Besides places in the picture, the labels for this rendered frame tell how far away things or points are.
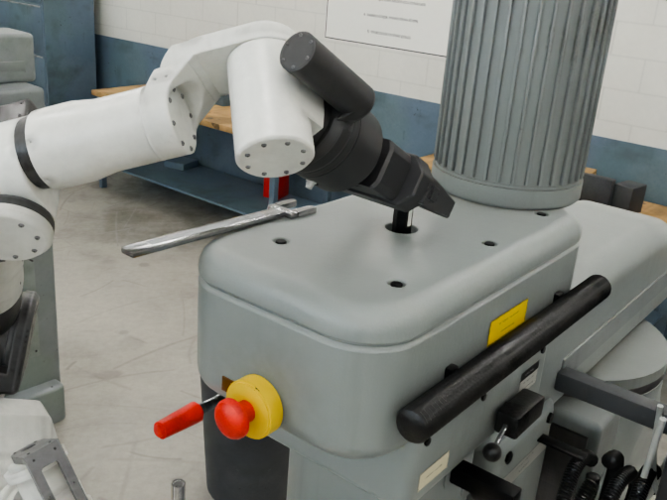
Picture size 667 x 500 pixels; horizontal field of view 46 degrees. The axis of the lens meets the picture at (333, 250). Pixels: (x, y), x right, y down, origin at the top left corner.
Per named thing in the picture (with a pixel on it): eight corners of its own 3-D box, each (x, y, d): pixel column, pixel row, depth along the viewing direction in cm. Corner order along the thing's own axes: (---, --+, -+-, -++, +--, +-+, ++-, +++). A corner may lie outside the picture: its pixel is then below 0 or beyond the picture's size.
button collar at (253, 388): (268, 450, 73) (271, 395, 71) (223, 425, 77) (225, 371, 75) (282, 441, 75) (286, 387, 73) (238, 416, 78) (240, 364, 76)
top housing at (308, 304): (366, 488, 69) (384, 327, 64) (172, 379, 84) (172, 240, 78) (573, 324, 104) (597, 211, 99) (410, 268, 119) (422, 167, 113)
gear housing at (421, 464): (406, 521, 80) (417, 439, 77) (238, 426, 94) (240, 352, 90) (542, 398, 105) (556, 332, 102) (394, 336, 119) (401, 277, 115)
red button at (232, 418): (238, 450, 71) (239, 413, 70) (208, 433, 74) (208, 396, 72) (263, 436, 74) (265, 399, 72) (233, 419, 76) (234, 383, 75)
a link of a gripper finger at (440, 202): (440, 221, 84) (413, 203, 79) (452, 194, 84) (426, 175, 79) (452, 225, 83) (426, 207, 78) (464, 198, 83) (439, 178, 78)
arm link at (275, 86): (289, 208, 72) (207, 164, 63) (278, 111, 76) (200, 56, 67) (396, 164, 67) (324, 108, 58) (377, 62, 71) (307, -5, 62)
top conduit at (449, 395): (425, 451, 68) (429, 418, 67) (385, 432, 70) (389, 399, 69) (608, 303, 101) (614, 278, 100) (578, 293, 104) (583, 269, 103)
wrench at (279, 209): (139, 262, 72) (138, 254, 72) (114, 250, 75) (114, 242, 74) (316, 212, 90) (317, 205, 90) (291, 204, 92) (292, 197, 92)
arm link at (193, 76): (319, 138, 67) (173, 173, 69) (307, 54, 70) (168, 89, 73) (299, 97, 61) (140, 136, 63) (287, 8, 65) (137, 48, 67)
